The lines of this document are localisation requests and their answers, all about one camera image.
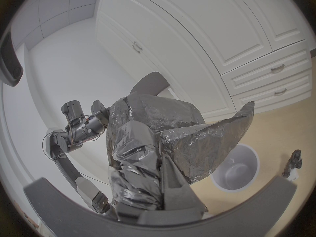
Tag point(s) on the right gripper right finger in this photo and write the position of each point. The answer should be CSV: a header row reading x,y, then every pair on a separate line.
x,y
177,194

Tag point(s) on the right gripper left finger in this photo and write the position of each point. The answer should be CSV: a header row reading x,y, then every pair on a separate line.
x,y
128,212

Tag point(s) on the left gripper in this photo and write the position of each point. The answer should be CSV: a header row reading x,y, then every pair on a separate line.
x,y
93,127

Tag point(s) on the black plastic bag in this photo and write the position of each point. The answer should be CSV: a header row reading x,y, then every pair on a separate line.
x,y
172,122

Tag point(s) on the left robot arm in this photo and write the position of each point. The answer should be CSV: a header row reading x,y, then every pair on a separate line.
x,y
74,110

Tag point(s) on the white trash bin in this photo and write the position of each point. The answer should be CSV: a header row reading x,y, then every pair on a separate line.
x,y
237,174

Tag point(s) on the crumpled black plastic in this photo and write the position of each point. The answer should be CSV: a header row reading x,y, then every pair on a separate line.
x,y
293,160

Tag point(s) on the white chair grey seat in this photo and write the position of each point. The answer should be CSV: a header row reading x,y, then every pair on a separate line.
x,y
150,83

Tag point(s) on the white printed wrapper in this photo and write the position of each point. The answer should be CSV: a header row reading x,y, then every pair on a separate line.
x,y
294,176

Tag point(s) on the white wardrobe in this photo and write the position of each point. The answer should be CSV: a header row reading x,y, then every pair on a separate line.
x,y
197,33

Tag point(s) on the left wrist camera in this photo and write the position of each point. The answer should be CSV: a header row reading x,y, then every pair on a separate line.
x,y
97,106

